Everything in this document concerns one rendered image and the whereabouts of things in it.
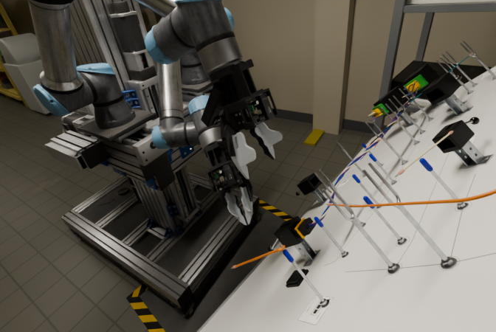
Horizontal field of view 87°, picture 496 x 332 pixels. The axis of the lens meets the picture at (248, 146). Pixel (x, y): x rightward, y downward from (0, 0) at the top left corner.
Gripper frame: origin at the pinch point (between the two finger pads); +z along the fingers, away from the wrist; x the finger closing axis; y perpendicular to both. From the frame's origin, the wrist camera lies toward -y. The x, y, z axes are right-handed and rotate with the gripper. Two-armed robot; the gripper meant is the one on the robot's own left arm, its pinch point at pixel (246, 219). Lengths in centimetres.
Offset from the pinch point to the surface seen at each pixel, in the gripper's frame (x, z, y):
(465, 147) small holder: 43.2, 4.5, 16.3
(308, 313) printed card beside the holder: 9.1, 17.9, 20.3
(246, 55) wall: 20, -199, -215
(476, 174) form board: 41.7, 8.8, 17.4
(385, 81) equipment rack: 69, -35, -53
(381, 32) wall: 138, -117, -165
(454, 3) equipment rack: 91, -42, -27
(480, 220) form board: 34.3, 13.0, 26.5
